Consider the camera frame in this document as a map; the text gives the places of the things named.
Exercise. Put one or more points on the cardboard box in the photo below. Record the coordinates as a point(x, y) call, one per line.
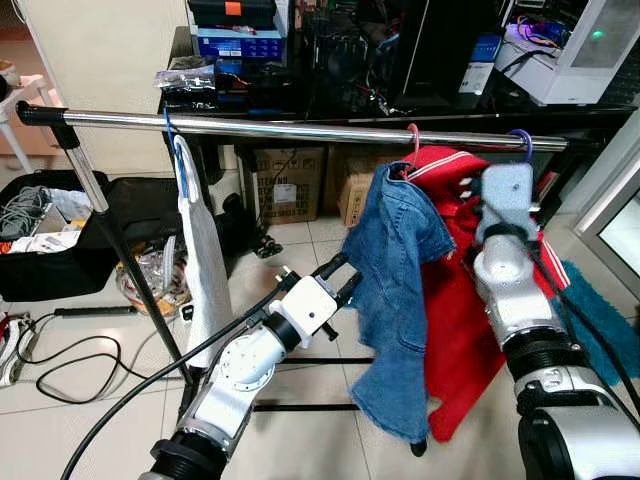
point(360, 195)
point(285, 185)

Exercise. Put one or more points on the open black computer case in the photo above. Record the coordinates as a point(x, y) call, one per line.
point(345, 65)

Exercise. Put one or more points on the silver antistatic bag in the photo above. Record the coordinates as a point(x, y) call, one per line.
point(185, 82)

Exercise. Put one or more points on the plain white t-shirt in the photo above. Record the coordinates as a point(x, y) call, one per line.
point(205, 260)

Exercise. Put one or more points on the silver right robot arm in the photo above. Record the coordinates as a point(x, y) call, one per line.
point(510, 290)

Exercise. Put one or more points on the pink clothes hanger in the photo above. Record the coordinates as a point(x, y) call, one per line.
point(418, 145)

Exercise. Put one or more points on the blue clothes hanger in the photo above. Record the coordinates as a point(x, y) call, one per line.
point(183, 170)

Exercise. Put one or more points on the small blue white box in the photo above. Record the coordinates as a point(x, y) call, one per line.
point(485, 60)

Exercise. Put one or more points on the white computer case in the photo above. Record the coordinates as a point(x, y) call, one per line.
point(560, 70)

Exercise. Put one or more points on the clear plastic bag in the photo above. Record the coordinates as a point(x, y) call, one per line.
point(150, 275)

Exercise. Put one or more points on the black computer tower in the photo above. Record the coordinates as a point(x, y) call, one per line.
point(440, 50)

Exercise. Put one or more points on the teal floor rug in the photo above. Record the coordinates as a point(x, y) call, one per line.
point(600, 310)

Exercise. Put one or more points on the glass sliding door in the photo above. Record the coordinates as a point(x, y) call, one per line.
point(620, 230)

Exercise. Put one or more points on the blue denim garment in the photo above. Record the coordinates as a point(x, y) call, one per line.
point(395, 280)

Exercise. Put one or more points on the blue box stack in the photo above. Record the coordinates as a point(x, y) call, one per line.
point(240, 45)

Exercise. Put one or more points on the red polo shirt white stripes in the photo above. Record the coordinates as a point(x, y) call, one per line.
point(455, 330)

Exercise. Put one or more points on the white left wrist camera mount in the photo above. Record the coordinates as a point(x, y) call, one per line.
point(310, 305)

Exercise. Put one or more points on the black desk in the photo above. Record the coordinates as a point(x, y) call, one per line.
point(330, 109)

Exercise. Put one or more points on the chrome and black clothes rack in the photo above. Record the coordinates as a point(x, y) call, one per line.
point(300, 129)

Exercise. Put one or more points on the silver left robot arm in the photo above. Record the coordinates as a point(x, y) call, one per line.
point(240, 365)

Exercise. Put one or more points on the black suitcase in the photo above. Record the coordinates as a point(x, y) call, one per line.
point(130, 210)

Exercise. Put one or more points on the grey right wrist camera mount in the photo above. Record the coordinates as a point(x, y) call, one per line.
point(507, 195)

